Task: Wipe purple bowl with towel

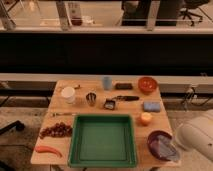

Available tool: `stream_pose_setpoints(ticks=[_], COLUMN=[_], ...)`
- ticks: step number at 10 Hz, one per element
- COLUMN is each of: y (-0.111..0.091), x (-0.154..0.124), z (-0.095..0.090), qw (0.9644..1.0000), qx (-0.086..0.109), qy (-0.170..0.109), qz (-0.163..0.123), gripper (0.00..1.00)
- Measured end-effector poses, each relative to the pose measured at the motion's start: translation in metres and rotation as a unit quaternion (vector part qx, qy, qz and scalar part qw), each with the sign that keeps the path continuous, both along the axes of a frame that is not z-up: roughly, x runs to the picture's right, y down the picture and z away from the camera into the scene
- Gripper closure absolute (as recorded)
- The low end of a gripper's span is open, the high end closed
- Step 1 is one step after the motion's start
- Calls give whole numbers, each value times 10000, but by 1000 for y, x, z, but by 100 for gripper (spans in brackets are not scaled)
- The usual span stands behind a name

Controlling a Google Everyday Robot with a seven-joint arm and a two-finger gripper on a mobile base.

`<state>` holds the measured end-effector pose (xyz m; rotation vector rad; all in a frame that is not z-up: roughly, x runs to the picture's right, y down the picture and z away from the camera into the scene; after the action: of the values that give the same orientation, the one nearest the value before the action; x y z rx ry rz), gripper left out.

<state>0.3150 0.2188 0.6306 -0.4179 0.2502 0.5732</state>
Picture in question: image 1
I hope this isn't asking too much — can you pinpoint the metal cup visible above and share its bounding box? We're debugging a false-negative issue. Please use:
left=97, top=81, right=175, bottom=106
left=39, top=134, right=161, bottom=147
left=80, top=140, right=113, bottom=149
left=86, top=92, right=96, bottom=106

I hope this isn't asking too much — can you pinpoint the purple bowl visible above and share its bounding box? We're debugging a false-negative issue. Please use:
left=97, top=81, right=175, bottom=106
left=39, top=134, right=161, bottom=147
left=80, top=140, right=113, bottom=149
left=147, top=130, right=175, bottom=161

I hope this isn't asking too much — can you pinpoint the red grapes bunch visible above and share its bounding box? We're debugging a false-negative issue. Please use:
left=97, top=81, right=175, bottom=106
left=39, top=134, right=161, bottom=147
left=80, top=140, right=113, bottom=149
left=39, top=122, right=72, bottom=139

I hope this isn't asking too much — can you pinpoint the orange round fruit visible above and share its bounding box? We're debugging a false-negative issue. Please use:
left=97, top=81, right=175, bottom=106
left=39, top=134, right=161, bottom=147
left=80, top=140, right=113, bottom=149
left=140, top=112, right=153, bottom=126

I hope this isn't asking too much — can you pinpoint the grey towel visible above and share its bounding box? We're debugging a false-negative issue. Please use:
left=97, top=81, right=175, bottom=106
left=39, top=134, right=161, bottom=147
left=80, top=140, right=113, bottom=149
left=151, top=135, right=180, bottom=162

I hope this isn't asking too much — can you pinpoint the red bowl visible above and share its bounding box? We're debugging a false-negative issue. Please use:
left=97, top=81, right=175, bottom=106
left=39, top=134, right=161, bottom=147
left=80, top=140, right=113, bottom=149
left=138, top=77, right=158, bottom=94

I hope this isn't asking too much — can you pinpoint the black handled tool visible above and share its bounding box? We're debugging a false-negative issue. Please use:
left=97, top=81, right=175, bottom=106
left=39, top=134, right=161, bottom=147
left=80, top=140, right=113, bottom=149
left=112, top=95, right=140, bottom=101

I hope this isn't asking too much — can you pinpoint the small dark square dish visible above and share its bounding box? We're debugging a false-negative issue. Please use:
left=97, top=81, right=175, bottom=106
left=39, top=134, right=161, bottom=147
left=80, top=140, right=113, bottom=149
left=104, top=99, right=116, bottom=110

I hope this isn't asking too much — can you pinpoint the white cup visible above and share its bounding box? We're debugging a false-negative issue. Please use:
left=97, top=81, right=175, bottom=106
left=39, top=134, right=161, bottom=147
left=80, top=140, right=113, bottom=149
left=61, top=87, right=75, bottom=104

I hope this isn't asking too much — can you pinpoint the metal utensil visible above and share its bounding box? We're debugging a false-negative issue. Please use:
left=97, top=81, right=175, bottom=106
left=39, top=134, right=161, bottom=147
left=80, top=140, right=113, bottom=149
left=51, top=112, right=76, bottom=117

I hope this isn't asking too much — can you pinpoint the small metal key item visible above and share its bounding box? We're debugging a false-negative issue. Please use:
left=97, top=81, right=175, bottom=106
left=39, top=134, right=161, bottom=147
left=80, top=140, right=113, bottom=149
left=74, top=85, right=81, bottom=90

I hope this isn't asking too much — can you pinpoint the black office chair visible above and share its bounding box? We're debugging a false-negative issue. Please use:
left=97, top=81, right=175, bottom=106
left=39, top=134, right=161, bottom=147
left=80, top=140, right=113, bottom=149
left=179, top=0, right=210, bottom=26

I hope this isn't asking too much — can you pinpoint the red chili pepper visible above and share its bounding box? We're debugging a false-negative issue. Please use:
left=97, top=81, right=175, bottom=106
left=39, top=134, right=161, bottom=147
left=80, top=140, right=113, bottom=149
left=34, top=146, right=62, bottom=158

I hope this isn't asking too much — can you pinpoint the light blue cup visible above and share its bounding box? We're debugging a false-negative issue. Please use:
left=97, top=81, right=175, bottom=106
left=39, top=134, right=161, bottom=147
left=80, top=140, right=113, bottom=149
left=102, top=76, right=112, bottom=90

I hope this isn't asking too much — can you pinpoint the blue sponge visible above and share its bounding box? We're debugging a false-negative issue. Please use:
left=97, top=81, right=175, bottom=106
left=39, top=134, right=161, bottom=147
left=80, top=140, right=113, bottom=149
left=143, top=102, right=161, bottom=112

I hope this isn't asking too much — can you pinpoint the black rectangular block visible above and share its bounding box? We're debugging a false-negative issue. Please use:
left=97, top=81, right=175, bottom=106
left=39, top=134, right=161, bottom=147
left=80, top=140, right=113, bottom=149
left=115, top=83, right=133, bottom=90

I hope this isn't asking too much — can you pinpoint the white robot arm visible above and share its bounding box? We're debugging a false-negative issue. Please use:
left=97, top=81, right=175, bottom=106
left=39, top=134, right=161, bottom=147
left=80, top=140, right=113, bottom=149
left=174, top=109, right=213, bottom=162

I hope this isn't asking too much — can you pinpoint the green plastic tray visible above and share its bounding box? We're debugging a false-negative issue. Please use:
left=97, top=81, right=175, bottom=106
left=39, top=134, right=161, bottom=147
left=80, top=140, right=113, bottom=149
left=67, top=115, right=137, bottom=168

